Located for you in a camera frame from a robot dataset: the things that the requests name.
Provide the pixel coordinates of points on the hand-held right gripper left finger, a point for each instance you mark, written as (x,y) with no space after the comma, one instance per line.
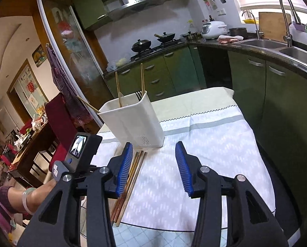
(124,169)

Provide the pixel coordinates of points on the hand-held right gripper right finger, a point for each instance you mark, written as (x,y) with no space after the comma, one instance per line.
(183,169)

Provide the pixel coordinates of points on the bundle of wooden chopsticks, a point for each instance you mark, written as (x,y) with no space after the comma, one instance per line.
(133,177)

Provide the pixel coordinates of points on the white plastic utensil holder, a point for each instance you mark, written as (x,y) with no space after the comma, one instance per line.
(133,123)

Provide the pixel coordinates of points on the clear plastic spoon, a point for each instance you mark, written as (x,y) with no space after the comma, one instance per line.
(120,98)

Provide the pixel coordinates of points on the black plastic fork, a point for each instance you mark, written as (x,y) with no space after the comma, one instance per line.
(138,94)

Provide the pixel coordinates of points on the person's left forearm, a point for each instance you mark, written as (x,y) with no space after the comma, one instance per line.
(41,195)

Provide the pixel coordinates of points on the red dining chair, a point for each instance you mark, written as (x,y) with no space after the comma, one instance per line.
(61,118)

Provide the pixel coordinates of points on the wooden dining table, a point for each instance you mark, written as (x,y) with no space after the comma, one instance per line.
(30,154)

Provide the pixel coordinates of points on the purple checked apron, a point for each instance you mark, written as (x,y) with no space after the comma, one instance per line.
(63,82)

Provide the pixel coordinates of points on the glass door with papers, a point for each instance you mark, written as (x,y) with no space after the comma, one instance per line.
(27,87)

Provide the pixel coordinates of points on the plastic bag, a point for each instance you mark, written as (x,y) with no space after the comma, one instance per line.
(120,62)

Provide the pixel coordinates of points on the sliding glass door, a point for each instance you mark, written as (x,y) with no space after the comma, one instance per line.
(76,49)

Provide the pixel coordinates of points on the black wok with lid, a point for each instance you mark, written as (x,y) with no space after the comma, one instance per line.
(141,45)
(166,37)

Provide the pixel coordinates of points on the green lower cabinets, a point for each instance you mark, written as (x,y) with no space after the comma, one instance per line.
(284,103)

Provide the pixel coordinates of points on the green cabinets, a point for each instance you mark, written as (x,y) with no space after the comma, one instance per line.
(284,103)
(91,10)

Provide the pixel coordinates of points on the gas stove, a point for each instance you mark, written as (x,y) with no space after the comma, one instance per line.
(163,47)

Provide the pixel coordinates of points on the small steel pot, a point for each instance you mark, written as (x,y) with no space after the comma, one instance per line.
(190,36)

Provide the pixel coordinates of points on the pink cloth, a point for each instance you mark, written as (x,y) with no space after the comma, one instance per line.
(228,39)

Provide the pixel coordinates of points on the green upper cabinets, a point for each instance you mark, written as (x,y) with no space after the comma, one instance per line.
(91,10)

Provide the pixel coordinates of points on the oil bottle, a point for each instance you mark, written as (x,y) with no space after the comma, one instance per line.
(192,27)

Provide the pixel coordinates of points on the white rice cooker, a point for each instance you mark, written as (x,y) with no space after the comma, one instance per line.
(214,29)

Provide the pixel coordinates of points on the black inner pot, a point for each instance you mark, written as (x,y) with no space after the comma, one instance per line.
(237,32)

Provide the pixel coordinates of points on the small steel faucet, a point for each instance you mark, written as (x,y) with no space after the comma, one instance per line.
(257,28)

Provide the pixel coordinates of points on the steel double sink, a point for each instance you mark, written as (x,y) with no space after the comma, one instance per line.
(297,54)

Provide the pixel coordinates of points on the wooden cutting board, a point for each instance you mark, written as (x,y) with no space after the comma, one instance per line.
(271,27)

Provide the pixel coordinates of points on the tall steel faucet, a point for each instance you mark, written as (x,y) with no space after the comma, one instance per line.
(288,25)

